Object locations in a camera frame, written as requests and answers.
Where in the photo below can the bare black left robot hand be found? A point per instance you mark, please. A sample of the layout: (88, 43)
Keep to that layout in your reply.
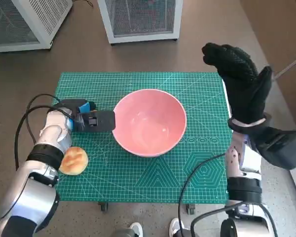
(103, 121)

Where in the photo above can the green cutting mat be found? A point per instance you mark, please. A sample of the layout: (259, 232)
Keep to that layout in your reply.
(138, 177)

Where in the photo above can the black table caster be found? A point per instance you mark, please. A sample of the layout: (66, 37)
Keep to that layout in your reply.
(191, 209)
(103, 206)

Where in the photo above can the round toy bread bun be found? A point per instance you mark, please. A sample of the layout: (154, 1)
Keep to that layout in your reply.
(74, 160)

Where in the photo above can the grey chair leg with caster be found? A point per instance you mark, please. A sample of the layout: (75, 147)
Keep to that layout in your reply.
(286, 67)

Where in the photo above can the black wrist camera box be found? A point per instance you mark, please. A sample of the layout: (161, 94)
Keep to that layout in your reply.
(70, 102)
(281, 148)

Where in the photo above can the pink bowl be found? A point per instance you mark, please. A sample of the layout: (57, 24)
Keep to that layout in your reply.
(150, 123)

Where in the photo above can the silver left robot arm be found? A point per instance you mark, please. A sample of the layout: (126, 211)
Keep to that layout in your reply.
(32, 195)

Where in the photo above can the white mesh front cabinet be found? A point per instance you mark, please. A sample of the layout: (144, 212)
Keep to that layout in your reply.
(140, 17)

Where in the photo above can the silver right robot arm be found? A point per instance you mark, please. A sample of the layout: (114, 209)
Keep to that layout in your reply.
(244, 182)

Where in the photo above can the white cabinet with perforated side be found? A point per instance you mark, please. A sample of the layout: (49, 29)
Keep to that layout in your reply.
(27, 22)

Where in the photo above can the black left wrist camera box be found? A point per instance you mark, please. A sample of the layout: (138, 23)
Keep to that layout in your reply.
(70, 102)

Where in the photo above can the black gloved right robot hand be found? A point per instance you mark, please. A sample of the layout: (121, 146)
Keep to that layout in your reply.
(241, 84)

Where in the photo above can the white shoe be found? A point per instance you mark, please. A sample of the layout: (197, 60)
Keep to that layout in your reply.
(174, 228)
(136, 228)

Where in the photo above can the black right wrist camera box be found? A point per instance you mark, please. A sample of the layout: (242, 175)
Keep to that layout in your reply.
(281, 148)

